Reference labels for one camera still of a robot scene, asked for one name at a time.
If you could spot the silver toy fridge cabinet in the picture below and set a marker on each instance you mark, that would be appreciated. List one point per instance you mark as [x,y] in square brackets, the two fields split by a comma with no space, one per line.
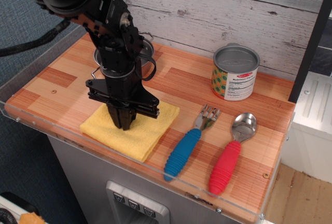
[110,192]

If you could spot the yellow cloth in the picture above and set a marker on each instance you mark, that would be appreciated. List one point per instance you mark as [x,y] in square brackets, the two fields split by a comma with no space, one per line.
[137,142]

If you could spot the orange plush object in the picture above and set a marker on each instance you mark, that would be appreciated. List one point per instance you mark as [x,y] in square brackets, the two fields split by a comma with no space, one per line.
[31,218]

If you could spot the red handled spoon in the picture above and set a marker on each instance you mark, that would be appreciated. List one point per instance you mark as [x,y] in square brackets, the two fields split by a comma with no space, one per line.
[243,128]

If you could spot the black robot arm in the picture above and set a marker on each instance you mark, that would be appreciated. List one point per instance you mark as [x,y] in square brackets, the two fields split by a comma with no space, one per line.
[119,43]

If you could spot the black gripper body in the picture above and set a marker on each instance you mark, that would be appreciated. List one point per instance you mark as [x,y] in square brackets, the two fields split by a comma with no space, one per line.
[124,92]

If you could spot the white toy sink unit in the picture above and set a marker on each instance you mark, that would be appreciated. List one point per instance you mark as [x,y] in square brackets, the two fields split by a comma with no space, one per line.
[307,147]

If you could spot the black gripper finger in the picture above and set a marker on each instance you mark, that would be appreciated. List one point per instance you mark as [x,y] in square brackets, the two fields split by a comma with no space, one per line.
[127,116]
[114,114]

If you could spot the toy food can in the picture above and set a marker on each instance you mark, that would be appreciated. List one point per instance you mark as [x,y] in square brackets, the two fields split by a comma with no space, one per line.
[234,72]

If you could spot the blue handled fork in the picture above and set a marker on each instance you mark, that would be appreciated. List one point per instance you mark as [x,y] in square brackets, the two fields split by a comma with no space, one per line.
[184,148]

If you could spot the small steel pot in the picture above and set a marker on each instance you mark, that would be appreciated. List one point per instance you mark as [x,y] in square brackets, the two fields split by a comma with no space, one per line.
[146,56]

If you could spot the clear acrylic table guard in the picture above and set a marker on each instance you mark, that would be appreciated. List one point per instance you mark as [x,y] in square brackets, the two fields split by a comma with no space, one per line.
[50,95]

